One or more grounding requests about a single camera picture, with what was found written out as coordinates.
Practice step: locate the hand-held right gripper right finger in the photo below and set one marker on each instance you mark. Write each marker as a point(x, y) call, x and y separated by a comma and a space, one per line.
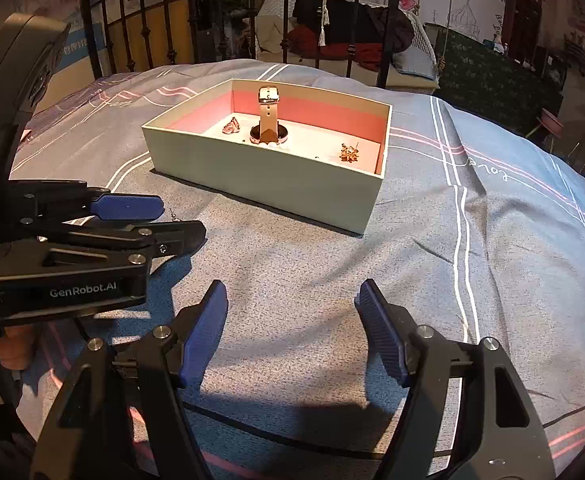
point(382, 335)

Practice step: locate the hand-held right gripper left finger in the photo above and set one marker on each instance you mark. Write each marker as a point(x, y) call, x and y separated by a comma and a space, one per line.
point(205, 330)

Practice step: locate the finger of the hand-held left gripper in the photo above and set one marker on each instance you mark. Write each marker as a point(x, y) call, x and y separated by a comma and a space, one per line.
point(122, 208)
point(177, 237)

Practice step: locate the green box with pink lining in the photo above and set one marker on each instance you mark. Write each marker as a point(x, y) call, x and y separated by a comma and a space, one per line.
point(272, 185)

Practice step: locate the gold brooch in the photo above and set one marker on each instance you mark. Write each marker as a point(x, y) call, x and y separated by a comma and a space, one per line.
point(350, 153)

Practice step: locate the person's left hand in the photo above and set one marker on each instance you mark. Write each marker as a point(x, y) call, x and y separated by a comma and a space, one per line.
point(15, 350)

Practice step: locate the yellow wooden board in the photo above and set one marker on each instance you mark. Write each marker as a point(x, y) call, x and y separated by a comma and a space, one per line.
point(137, 40)

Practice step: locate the red clothing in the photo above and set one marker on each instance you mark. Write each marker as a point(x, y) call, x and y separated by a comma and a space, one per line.
point(372, 52)

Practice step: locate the pink stool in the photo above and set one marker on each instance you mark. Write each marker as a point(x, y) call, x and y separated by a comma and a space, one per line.
point(549, 120)

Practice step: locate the green patterned counter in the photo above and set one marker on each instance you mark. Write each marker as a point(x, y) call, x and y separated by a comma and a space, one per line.
point(492, 80)

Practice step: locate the black clothing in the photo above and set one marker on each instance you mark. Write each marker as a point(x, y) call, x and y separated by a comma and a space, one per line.
point(352, 20)

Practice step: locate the red booth cabinet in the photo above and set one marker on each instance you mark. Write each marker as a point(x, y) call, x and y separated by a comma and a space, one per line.
point(522, 10)

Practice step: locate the blue and white wall poster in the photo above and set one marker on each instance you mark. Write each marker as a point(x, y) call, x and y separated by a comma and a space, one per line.
point(85, 45)

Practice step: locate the black iron bed frame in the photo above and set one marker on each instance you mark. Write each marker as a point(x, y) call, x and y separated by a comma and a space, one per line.
point(392, 30)

